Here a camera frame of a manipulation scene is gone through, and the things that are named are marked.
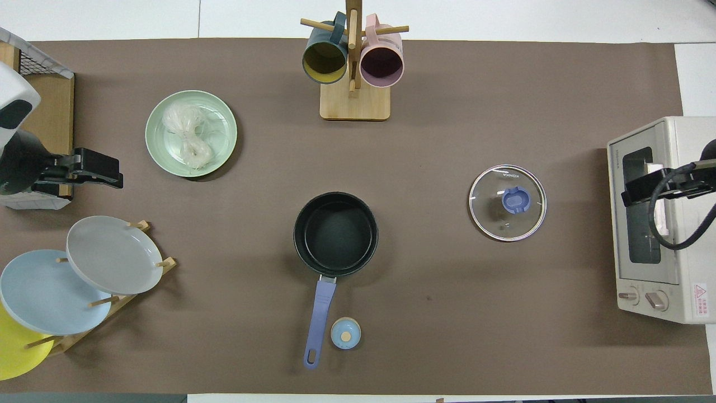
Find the wooden mug tree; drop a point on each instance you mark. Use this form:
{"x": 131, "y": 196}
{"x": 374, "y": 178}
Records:
{"x": 355, "y": 106}

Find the marble patterned sheet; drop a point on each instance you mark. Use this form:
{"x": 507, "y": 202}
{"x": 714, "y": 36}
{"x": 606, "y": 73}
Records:
{"x": 33, "y": 50}

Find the teal mug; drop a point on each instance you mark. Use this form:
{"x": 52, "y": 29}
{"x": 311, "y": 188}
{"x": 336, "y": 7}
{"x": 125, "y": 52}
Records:
{"x": 324, "y": 61}

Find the light blue plate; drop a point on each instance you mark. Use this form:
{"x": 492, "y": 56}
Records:
{"x": 45, "y": 296}

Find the glass lid with blue knob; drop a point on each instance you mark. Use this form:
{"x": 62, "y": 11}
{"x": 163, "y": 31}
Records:
{"x": 516, "y": 200}

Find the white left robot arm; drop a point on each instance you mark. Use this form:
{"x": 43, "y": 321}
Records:
{"x": 17, "y": 162}

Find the light green plate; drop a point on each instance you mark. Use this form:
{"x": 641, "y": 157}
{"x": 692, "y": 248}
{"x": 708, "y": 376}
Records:
{"x": 221, "y": 123}

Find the wooden plate rack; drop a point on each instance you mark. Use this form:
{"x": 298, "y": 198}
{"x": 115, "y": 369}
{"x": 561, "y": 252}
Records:
{"x": 72, "y": 340}

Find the grey plate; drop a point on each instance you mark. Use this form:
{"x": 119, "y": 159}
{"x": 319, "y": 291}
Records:
{"x": 112, "y": 254}

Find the cream toaster oven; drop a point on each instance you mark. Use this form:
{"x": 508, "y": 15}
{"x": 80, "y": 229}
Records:
{"x": 685, "y": 268}

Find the brown table mat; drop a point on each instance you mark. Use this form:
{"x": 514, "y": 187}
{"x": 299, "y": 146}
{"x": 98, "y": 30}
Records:
{"x": 447, "y": 336}

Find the yellow plate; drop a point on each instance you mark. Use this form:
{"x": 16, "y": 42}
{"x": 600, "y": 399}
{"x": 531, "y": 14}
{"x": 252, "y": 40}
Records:
{"x": 17, "y": 352}

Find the pink mug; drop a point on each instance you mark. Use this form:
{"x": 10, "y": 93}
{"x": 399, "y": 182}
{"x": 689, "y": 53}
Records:
{"x": 381, "y": 64}

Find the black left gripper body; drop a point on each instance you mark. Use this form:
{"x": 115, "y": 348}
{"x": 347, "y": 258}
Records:
{"x": 95, "y": 163}

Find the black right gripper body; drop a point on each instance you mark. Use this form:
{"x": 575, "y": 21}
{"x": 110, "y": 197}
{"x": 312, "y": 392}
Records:
{"x": 651, "y": 184}

